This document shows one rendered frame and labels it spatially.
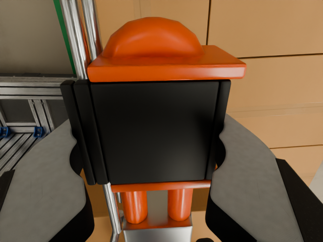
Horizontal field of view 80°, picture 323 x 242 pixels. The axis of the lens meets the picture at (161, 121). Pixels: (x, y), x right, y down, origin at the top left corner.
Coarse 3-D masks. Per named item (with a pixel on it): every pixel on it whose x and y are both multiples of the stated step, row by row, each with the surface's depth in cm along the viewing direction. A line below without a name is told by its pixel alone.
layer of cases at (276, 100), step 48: (96, 0) 53; (144, 0) 54; (192, 0) 55; (240, 0) 56; (288, 0) 56; (240, 48) 62; (288, 48) 63; (240, 96) 71; (288, 96) 72; (288, 144) 85
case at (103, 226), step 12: (84, 180) 47; (96, 192) 44; (204, 192) 43; (96, 204) 41; (120, 204) 41; (192, 204) 41; (204, 204) 41; (96, 216) 39; (108, 216) 39; (192, 216) 40; (204, 216) 40; (96, 228) 40; (108, 228) 41; (204, 228) 43; (96, 240) 43; (108, 240) 43; (120, 240) 43; (192, 240) 45; (216, 240) 46
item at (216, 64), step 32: (96, 64) 9; (128, 64) 9; (160, 64) 9; (192, 64) 9; (224, 64) 9; (96, 96) 9; (128, 96) 9; (160, 96) 9; (192, 96) 10; (224, 96) 10; (128, 128) 10; (160, 128) 10; (192, 128) 11; (128, 160) 11; (160, 160) 12; (192, 160) 12
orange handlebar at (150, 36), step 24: (144, 24) 9; (168, 24) 10; (120, 48) 10; (144, 48) 10; (168, 48) 10; (192, 48) 10; (120, 192) 16; (144, 192) 16; (168, 192) 17; (192, 192) 16; (144, 216) 17
